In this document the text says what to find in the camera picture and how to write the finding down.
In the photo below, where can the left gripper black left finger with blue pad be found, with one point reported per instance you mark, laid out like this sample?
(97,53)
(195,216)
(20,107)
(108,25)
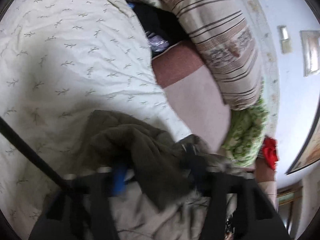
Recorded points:
(103,184)

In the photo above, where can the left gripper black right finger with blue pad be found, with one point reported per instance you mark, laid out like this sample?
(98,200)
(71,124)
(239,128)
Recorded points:
(214,185)

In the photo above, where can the olive green quilted jacket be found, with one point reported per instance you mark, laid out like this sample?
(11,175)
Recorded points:
(160,200)

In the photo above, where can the green patterned cloth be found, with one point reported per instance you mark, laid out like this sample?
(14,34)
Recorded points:
(246,134)

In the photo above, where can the red cloth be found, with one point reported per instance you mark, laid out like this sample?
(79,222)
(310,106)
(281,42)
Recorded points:
(269,152)

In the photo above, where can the pink blanket with red band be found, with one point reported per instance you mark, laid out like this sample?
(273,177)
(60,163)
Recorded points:
(193,93)

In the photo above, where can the white leaf-print duvet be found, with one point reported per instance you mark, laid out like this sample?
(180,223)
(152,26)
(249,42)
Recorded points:
(63,59)

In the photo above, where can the purple plastic bag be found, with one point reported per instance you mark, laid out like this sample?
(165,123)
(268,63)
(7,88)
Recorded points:
(157,44)

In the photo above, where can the black garment pile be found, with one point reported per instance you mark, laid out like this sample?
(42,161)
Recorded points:
(160,22)

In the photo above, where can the striped floral beige pillow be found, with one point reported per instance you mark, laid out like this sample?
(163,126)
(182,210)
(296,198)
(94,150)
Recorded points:
(223,38)

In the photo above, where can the wall light switch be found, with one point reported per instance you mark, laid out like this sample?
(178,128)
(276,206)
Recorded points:
(285,40)

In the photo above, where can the framed wall picture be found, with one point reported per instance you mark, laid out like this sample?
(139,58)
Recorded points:
(310,44)

